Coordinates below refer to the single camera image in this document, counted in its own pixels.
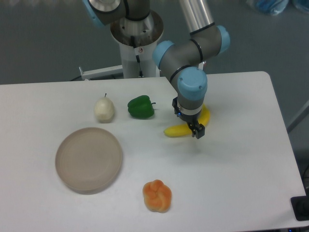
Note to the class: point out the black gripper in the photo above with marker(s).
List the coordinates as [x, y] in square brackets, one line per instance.
[191, 117]

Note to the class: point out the yellow banana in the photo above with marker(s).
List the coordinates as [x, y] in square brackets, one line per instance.
[183, 129]

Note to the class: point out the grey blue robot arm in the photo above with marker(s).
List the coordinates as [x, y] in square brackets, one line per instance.
[179, 64]

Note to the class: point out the green bell pepper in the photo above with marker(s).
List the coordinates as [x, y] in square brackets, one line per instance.
[141, 107]

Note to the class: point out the white pear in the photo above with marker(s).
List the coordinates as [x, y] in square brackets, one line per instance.
[104, 110]

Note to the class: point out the orange knotted bread roll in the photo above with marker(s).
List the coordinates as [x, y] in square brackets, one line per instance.
[157, 196]

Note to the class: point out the beige round plate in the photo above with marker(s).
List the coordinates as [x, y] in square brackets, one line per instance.
[88, 160]

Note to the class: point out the grey table leg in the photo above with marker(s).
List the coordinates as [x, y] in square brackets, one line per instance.
[299, 116]

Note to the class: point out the blue plastic bag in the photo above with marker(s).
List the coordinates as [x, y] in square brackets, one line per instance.
[271, 7]

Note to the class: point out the black device at edge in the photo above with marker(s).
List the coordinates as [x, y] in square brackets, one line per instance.
[300, 205]

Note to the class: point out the white metal bracket right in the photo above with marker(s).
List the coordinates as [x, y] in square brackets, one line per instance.
[202, 65]

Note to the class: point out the white metal bracket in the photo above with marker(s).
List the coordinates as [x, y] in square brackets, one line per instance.
[202, 65]
[102, 74]

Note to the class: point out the white metal bracket left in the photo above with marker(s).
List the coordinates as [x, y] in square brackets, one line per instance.
[102, 74]

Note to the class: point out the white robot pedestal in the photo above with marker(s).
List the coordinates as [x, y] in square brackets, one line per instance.
[137, 40]

